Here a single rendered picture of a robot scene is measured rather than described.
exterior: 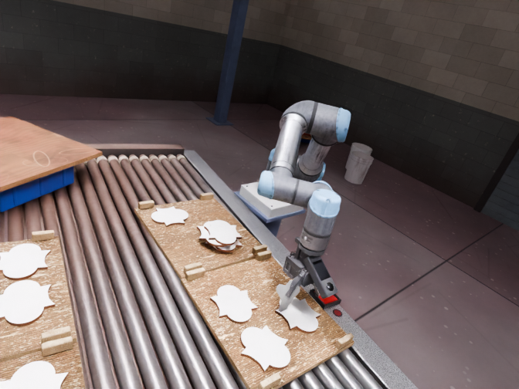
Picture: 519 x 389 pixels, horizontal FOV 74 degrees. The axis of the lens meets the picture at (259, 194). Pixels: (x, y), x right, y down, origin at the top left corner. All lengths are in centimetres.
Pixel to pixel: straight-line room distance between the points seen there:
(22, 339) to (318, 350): 71
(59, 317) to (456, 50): 554
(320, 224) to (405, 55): 533
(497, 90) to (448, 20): 120
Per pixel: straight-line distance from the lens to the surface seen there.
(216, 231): 123
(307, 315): 109
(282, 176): 98
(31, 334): 99
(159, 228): 130
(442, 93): 580
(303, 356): 100
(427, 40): 600
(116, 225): 133
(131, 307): 104
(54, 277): 112
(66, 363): 93
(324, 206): 87
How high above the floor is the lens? 168
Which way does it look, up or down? 27 degrees down
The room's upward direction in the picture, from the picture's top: 14 degrees clockwise
